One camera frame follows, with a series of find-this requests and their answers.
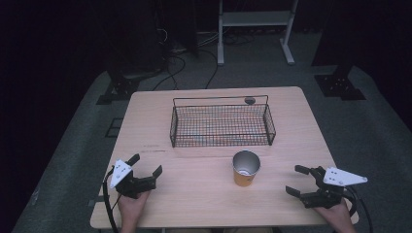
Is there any black floor cable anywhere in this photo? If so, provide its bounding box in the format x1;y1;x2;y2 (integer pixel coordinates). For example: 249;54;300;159
197;48;220;90
151;53;188;92

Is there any white metal stand frame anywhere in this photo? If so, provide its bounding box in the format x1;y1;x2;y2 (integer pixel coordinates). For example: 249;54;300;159
217;0;300;67

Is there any person's right hand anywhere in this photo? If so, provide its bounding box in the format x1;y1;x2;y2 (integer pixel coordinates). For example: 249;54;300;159
313;198;358;233

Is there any black wire basket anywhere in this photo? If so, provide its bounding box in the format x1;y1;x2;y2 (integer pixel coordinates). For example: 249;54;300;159
169;94;277;149

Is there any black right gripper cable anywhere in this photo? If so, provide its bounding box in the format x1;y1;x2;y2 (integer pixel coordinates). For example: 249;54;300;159
343;185;374;233

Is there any black stand base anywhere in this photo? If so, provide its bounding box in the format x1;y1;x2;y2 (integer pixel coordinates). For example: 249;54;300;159
313;63;367;102
95;68;164;106

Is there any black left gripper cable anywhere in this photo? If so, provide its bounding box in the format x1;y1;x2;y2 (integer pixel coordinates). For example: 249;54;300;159
102;166;120;233

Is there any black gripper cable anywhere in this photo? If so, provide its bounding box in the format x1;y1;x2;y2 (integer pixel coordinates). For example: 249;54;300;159
102;166;120;233
343;185;374;233

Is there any person's left hand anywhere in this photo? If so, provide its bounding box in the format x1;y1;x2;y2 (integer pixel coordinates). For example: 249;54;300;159
117;190;152;233

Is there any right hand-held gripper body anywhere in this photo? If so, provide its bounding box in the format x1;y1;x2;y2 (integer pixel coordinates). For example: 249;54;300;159
298;165;369;210

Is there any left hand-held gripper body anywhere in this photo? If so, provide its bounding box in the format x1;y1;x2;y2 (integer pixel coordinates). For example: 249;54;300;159
109;158;158;200

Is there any metal cup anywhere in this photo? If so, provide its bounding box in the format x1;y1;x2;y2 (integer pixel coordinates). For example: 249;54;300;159
231;149;262;188

